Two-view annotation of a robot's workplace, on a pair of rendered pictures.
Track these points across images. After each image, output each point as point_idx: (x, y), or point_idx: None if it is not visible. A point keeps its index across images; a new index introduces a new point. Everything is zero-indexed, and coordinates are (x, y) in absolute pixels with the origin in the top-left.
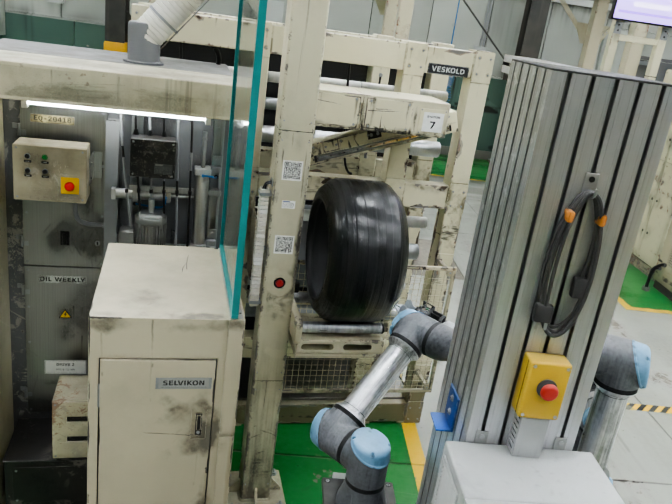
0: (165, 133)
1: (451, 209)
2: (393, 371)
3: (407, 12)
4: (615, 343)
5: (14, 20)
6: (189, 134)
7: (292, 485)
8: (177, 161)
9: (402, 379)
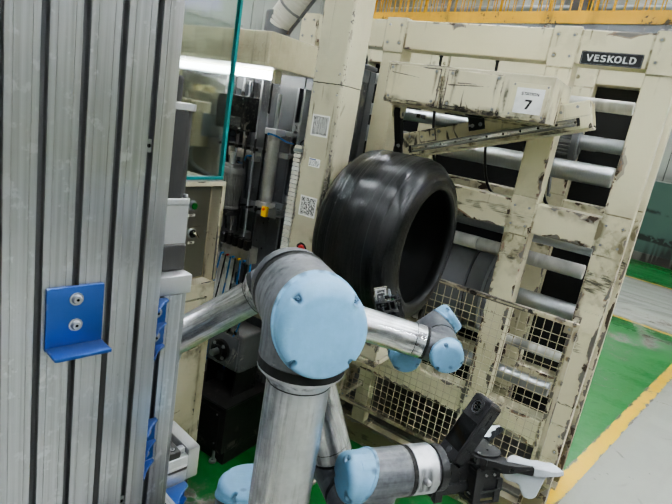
0: (251, 94)
1: (601, 250)
2: (219, 307)
3: None
4: (289, 264)
5: None
6: (285, 104)
7: (312, 500)
8: (257, 120)
9: (565, 493)
